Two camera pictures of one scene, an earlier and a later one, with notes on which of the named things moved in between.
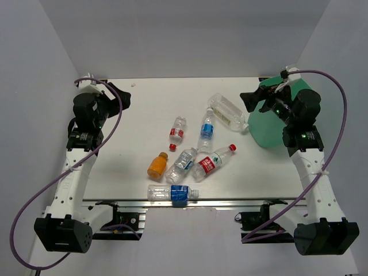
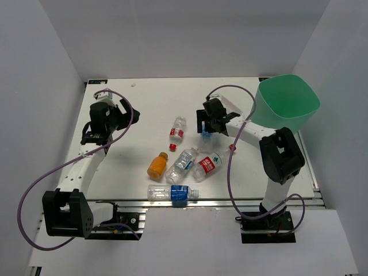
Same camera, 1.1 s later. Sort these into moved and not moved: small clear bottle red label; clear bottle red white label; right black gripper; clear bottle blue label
Moved: right black gripper
Not moved: clear bottle red white label; clear bottle blue label; small clear bottle red label
